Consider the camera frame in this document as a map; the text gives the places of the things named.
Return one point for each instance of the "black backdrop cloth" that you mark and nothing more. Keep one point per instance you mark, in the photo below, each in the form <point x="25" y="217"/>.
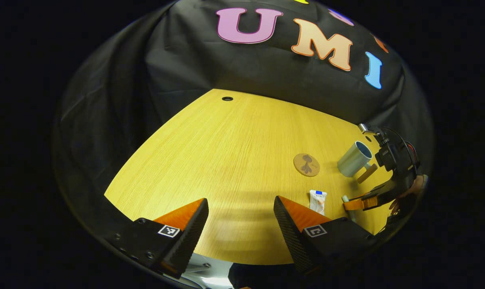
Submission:
<point x="178" y="68"/>

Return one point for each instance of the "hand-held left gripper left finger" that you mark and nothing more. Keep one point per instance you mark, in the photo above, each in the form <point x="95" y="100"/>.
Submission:
<point x="194" y="228"/>

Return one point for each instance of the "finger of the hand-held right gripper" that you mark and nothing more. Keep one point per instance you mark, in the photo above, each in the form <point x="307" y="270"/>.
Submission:
<point x="366" y="200"/>

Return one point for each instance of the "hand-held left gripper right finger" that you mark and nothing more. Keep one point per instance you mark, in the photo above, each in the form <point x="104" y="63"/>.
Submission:
<point x="287" y="228"/>

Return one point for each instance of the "round wooden coaster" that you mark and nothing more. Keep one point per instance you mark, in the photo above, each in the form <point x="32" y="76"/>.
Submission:
<point x="306" y="165"/>

